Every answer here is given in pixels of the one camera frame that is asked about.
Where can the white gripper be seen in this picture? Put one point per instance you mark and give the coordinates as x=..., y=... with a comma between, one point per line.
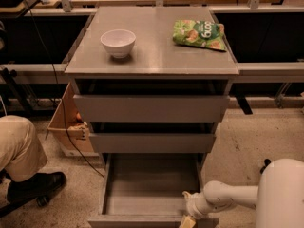
x=192, y=204

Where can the grey bottom drawer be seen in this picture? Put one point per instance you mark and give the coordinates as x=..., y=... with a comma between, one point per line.
x=145, y=190

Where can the grey drawer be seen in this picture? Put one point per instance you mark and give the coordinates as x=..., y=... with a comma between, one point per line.
x=145, y=190
x=150, y=101
x=152, y=138

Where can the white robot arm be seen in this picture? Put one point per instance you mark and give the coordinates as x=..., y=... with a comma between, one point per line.
x=278, y=199

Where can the grey middle drawer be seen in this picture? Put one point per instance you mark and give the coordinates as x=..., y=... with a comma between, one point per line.
x=152, y=138

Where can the grey drawer cabinet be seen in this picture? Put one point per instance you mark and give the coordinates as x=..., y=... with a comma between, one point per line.
x=154, y=55

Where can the grey top drawer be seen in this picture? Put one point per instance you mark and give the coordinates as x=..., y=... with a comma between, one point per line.
x=150, y=101

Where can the black stand leg with wheel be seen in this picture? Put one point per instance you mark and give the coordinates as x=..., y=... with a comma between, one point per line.
x=266, y=163

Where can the cardboard box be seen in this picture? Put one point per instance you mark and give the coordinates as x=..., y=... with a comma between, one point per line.
x=65, y=126

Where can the black chair base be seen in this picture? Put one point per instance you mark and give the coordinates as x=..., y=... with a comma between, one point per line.
x=41, y=201

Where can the black shoe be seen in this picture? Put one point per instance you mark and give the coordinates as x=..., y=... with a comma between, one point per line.
x=38, y=185

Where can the person leg beige trousers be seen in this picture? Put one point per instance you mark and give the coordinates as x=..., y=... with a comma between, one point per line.
x=21, y=152

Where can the green snack bag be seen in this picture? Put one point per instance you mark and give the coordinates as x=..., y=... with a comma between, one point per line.
x=199, y=34

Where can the white bowl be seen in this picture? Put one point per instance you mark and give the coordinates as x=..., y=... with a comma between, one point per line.
x=118, y=43

